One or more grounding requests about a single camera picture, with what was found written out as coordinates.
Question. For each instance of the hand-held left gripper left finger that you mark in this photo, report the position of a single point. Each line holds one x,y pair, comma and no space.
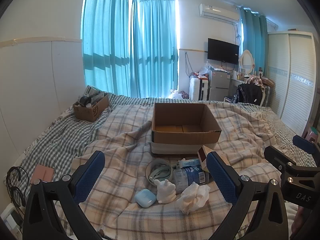
90,176

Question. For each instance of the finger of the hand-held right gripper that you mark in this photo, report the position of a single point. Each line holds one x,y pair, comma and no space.
277,156
305,143

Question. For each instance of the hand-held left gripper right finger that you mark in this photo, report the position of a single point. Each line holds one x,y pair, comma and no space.
220,177

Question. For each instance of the small red and white box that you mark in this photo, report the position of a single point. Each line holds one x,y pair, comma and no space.
203,157

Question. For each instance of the clear bottle with blue label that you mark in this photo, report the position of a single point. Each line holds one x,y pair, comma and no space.
190,178

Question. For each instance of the blue and white packet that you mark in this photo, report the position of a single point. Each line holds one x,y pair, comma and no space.
187,163

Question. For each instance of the white tissue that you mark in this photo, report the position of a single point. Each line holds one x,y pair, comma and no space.
191,198

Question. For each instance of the large cardboard box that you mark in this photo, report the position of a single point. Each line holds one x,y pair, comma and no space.
185,140

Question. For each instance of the clear tape roll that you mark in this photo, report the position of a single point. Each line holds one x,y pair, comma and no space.
148,173

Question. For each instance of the light blue earbuds case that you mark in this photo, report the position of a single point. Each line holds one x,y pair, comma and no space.
145,198

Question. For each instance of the person's right hand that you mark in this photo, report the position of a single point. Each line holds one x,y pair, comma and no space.
297,222

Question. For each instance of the pink plastic stool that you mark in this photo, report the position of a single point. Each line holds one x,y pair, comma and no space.
312,133

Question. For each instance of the green checked bed sheet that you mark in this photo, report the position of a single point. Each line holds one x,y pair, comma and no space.
62,140

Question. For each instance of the pink wallet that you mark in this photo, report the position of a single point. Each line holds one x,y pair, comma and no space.
43,173

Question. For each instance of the beige plaid blanket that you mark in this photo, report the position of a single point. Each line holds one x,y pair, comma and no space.
130,140

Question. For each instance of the small brown cardboard box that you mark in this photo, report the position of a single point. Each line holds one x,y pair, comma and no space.
93,111

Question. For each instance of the black jacket on chair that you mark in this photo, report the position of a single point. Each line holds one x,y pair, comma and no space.
247,93

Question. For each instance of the white wardrobe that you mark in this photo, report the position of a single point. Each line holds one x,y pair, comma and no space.
290,75

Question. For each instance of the blue stool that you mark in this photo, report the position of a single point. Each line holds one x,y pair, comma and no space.
227,99

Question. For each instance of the clutter in small box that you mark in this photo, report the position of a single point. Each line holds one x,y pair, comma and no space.
87,100

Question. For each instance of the floral cloth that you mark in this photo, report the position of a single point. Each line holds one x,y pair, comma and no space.
255,80

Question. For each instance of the red patterned bag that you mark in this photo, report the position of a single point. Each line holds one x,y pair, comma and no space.
184,95

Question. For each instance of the white charger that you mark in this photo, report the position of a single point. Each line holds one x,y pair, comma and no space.
10,220

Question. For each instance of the white suitcase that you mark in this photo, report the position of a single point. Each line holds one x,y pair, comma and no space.
196,88

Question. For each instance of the silver mini fridge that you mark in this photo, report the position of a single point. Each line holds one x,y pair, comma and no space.
219,85

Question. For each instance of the white plastic bag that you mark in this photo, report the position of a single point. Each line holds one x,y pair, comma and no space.
175,95

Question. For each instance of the white oval mirror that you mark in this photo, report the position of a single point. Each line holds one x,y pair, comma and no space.
247,60

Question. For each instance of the clear plastic bag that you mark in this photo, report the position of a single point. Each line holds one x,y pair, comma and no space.
205,68

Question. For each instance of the narrow teal curtain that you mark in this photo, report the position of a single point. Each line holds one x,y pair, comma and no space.
252,37

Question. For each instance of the wide teal curtain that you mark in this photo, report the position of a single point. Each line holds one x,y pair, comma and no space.
105,42

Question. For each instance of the teal curtain by bright gap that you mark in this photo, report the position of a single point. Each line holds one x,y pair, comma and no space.
152,47

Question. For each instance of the white air conditioner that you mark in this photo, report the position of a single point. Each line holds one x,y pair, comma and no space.
217,11

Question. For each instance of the black wall television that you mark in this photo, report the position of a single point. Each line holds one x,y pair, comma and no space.
222,51

